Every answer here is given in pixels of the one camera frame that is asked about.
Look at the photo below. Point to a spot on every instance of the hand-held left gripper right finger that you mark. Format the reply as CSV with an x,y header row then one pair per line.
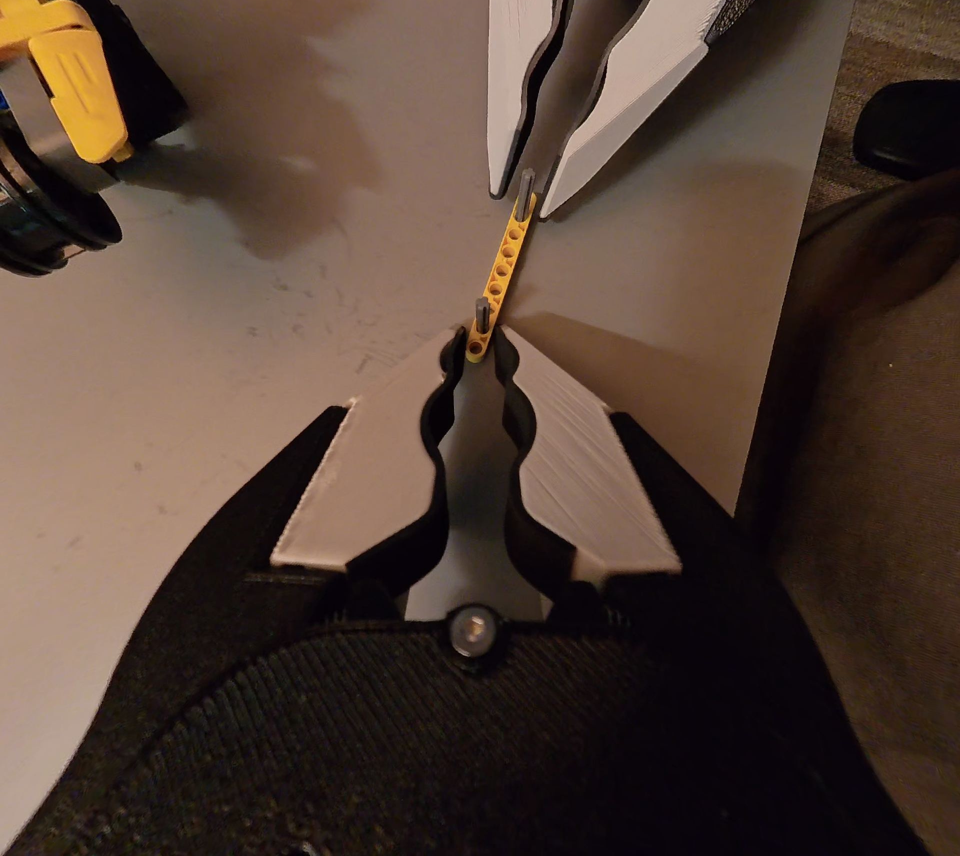
x,y
585,489

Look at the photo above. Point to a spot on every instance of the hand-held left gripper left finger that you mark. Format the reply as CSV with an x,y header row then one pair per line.
x,y
360,481

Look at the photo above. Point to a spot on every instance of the grey plastic axle pin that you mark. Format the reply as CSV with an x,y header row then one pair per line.
x,y
484,316
527,185

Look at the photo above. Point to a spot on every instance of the yellow perforated toy beam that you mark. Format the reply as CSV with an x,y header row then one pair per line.
x,y
499,271

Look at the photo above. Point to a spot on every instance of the black office chair base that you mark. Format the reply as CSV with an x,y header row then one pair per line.
x,y
907,129

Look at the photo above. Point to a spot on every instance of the yellow black toy vehicle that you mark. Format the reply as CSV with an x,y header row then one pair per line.
x,y
75,84

